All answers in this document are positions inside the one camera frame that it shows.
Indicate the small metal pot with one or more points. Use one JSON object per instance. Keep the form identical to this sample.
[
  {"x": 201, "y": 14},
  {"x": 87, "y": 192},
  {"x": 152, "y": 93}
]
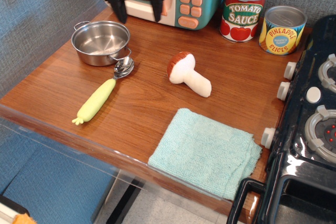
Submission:
[{"x": 101, "y": 43}]

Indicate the light blue cloth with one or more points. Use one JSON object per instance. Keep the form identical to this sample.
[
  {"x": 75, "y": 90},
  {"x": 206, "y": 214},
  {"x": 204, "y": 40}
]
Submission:
[{"x": 206, "y": 155}]

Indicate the toy microwave teal and white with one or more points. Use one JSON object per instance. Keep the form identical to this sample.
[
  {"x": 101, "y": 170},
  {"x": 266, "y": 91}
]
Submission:
[{"x": 187, "y": 14}]

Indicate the plush toy mushroom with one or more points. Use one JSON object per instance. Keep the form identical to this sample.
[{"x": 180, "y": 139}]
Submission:
[{"x": 181, "y": 69}]

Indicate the tomato sauce can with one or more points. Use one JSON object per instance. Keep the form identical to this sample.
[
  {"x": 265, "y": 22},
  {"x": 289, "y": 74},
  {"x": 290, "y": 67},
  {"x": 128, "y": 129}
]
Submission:
[{"x": 240, "y": 19}]

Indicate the pineapple slices can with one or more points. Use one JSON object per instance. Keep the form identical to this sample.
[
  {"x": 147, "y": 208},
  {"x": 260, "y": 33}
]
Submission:
[{"x": 282, "y": 30}]

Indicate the black toy stove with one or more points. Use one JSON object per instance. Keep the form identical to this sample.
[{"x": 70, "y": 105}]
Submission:
[{"x": 300, "y": 183}]

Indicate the orange object at corner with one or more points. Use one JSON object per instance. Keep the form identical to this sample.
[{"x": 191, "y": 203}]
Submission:
[{"x": 23, "y": 219}]

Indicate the spoon with green handle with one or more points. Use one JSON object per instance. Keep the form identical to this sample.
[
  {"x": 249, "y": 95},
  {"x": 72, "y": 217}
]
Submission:
[{"x": 95, "y": 102}]

